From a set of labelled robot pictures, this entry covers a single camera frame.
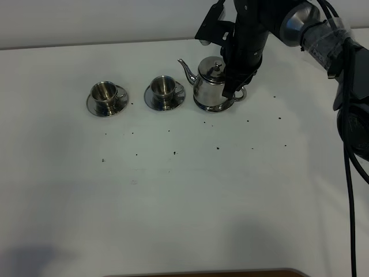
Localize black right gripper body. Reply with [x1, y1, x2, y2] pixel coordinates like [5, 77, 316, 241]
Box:
[224, 1, 291, 73]

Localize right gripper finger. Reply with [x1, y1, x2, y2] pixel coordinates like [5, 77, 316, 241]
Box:
[222, 65, 254, 99]

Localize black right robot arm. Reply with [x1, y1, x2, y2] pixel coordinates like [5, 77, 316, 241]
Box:
[223, 1, 368, 160]

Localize teapot stainless steel saucer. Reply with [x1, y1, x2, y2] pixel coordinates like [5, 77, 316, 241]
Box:
[198, 103, 232, 113]

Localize right stainless steel saucer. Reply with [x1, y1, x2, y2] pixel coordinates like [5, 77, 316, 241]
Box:
[144, 82, 186, 111]

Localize right stainless steel teacup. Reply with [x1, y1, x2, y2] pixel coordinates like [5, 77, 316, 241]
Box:
[149, 76, 186, 111]

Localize stainless steel teacup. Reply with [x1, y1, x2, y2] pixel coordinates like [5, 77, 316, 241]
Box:
[149, 76, 186, 111]
[89, 81, 118, 107]

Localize left stainless steel saucer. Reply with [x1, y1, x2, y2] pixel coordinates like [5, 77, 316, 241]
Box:
[86, 85, 129, 117]

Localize left stainless steel teacup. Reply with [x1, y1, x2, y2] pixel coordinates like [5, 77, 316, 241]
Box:
[89, 81, 118, 107]

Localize black right camera cable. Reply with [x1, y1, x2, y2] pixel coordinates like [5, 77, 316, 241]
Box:
[317, 0, 369, 277]

